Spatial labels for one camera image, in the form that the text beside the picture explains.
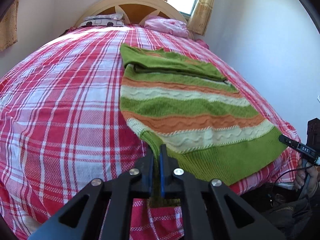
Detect person's dark trousers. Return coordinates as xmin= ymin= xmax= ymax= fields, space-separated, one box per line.
xmin=260 ymin=195 xmax=320 ymax=240

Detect person's right hand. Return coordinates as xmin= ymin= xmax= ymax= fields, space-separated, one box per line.
xmin=295 ymin=159 xmax=319 ymax=195

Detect grey square patterned pillow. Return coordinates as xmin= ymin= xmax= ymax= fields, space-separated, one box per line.
xmin=79 ymin=13 xmax=125 ymax=28

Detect green orange striped knit sweater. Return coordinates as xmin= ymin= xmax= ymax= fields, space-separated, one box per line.
xmin=119 ymin=44 xmax=290 ymax=208

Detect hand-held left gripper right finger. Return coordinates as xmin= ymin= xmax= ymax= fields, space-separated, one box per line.
xmin=160 ymin=144 xmax=285 ymax=240

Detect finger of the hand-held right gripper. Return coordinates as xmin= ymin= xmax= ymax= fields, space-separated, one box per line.
xmin=279 ymin=134 xmax=300 ymax=151

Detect thin black cable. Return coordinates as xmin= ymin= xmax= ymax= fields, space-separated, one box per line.
xmin=271 ymin=164 xmax=317 ymax=198

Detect pink floral pillow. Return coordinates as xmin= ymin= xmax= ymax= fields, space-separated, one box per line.
xmin=144 ymin=17 xmax=190 ymax=38

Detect bed with red plaid sheet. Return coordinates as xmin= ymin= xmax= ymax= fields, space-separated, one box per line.
xmin=0 ymin=24 xmax=302 ymax=240

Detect cream arched wooden headboard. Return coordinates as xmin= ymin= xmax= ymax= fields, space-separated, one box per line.
xmin=73 ymin=0 xmax=188 ymax=28

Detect dark brown furniture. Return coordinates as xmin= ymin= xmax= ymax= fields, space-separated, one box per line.
xmin=307 ymin=117 xmax=320 ymax=146

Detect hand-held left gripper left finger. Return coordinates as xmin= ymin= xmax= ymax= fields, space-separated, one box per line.
xmin=29 ymin=147 xmax=154 ymax=240

